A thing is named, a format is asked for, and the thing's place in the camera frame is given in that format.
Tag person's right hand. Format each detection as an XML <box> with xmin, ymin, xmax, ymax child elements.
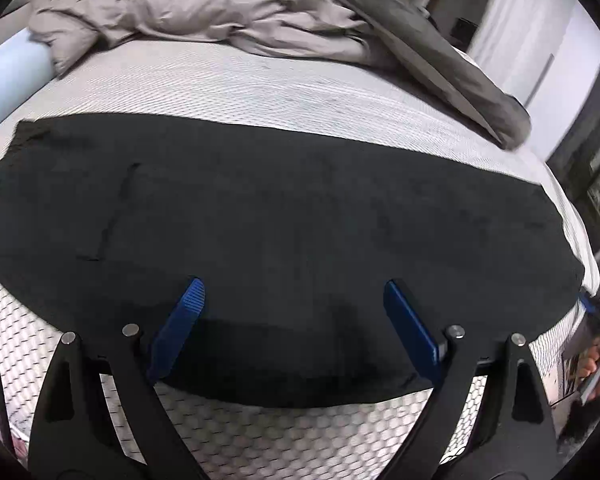
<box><xmin>577</xmin><ymin>340</ymin><xmax>600</xmax><ymax>391</ymax></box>

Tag bed with honeycomb mattress cover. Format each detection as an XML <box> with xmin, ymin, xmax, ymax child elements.
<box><xmin>0</xmin><ymin>40</ymin><xmax>600</xmax><ymax>480</ymax></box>

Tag black pants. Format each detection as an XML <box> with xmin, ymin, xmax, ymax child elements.
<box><xmin>0</xmin><ymin>115</ymin><xmax>586</xmax><ymax>408</ymax></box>

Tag light blue pillow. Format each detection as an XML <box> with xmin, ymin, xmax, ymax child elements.
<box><xmin>0</xmin><ymin>30</ymin><xmax>56</xmax><ymax>141</ymax></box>

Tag person's right forearm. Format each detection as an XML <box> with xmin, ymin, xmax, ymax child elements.
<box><xmin>557</xmin><ymin>385</ymin><xmax>600</xmax><ymax>461</ymax></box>

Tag dark grey duvet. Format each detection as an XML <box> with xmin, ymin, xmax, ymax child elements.
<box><xmin>185</xmin><ymin>0</ymin><xmax>533</xmax><ymax>151</ymax></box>

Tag white curtain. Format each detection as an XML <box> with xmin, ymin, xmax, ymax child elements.
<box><xmin>467</xmin><ymin>0</ymin><xmax>581</xmax><ymax>106</ymax></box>

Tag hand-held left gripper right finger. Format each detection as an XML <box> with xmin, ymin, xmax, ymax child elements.
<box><xmin>384</xmin><ymin>280</ymin><xmax>563</xmax><ymax>480</ymax></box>

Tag taupe crumpled blanket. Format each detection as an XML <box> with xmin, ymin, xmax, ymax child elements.
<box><xmin>27</xmin><ymin>0</ymin><xmax>396</xmax><ymax>78</ymax></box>

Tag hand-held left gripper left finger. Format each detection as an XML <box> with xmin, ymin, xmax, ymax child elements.
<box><xmin>27</xmin><ymin>277</ymin><xmax>206</xmax><ymax>480</ymax></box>

